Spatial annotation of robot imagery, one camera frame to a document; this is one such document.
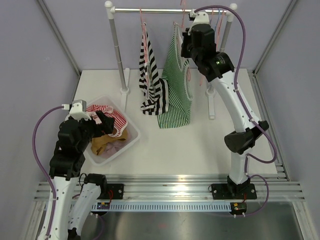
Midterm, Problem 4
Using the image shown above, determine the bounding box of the white plastic basket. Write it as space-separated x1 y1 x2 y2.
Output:
84 95 140 167

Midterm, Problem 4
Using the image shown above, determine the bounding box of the white clothes rack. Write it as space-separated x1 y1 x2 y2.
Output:
104 0 238 111

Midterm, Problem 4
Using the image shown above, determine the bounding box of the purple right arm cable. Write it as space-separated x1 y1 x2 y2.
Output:
192 5 278 216

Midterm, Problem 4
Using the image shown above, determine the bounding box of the pink wire hanger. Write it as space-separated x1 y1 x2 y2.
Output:
215 11 227 50

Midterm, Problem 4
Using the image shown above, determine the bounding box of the white slotted cable duct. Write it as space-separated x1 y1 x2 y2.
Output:
90 201 231 212

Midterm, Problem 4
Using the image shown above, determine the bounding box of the pink hanger under black top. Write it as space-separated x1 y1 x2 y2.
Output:
138 8 152 100

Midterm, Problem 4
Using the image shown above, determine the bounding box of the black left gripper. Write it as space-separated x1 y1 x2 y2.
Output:
75 110 115 152

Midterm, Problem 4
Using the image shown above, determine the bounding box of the red white striped tank top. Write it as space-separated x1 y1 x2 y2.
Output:
86 104 128 138

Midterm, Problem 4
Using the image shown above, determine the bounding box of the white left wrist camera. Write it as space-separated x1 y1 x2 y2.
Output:
61 99 92 121

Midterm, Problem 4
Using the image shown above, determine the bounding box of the tan brown tank top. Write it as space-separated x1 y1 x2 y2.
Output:
90 129 129 156

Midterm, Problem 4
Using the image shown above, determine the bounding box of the light blue wire hanger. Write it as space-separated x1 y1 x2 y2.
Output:
216 8 223 26

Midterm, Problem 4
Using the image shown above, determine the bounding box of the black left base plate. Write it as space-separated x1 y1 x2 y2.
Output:
106 183 125 201

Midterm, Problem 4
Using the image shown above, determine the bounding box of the green white striped tank top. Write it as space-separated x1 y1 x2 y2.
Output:
157 22 193 129

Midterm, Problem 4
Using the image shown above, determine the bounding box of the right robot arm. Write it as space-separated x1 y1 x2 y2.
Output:
181 23 269 200

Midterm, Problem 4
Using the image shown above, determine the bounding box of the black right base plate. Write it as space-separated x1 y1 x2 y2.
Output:
210 183 258 200

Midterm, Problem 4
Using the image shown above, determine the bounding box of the black white striped tank top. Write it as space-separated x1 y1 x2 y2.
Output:
138 22 170 117

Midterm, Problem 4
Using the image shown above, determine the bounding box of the aluminium mounting rail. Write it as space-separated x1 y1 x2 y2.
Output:
33 173 306 203

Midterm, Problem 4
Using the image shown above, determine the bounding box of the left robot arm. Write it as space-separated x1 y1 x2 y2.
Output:
42 111 115 240

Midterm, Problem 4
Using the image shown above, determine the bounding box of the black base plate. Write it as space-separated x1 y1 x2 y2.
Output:
106 183 125 201
210 183 258 200

